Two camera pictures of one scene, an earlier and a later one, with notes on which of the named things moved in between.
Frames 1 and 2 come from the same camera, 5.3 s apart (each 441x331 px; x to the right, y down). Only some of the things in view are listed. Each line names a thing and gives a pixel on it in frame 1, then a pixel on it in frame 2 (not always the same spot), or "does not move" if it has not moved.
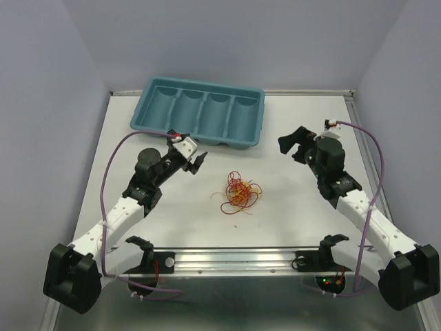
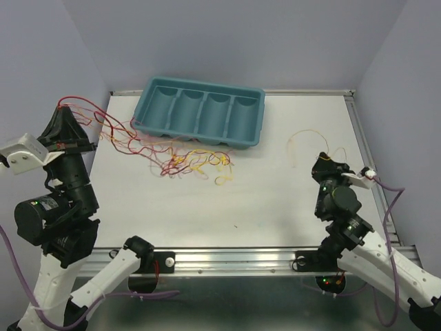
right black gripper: x=302 y=134 to x=322 y=167
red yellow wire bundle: x=240 y=194 to x=173 y=157
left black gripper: x=193 y=167 to x=74 y=138
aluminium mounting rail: x=233 y=261 does not move
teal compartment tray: x=217 y=114 does not move
